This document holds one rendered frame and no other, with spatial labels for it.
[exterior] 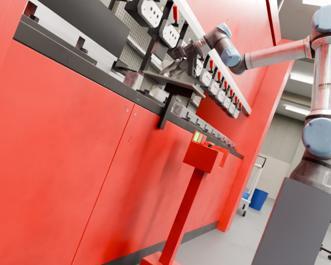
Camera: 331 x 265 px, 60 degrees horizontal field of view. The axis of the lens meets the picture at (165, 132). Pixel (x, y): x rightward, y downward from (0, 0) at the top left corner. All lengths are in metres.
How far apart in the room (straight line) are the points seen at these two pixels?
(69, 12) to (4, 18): 1.09
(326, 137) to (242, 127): 2.44
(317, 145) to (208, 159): 0.59
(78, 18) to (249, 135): 2.33
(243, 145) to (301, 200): 2.31
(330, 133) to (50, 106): 0.86
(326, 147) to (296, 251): 0.38
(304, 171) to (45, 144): 0.89
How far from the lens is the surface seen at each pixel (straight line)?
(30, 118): 0.83
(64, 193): 1.03
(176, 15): 1.41
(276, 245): 1.17
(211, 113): 3.58
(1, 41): 0.64
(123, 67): 1.56
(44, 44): 0.81
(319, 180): 1.18
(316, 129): 1.06
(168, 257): 1.65
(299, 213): 1.16
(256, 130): 3.43
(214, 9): 1.86
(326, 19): 1.21
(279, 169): 12.98
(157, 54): 1.45
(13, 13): 0.64
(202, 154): 1.48
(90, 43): 1.08
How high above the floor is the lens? 0.75
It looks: 1 degrees up
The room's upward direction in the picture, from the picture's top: 21 degrees clockwise
